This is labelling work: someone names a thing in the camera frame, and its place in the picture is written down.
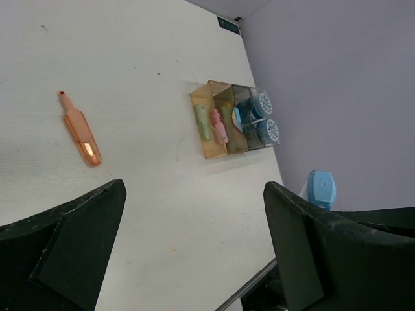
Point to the amber transparent tray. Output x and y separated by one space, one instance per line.
203 95

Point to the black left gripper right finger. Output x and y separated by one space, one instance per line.
327 262

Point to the blue highlighter pen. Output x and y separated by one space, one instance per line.
236 116

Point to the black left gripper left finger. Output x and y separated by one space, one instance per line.
57 259

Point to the green highlighter pen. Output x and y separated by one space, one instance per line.
225 115

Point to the blue-lidded cleaning gel jar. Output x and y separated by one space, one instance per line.
261 106

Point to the grey transparent tray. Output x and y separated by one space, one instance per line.
233 97

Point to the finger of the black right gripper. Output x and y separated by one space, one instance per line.
398 221

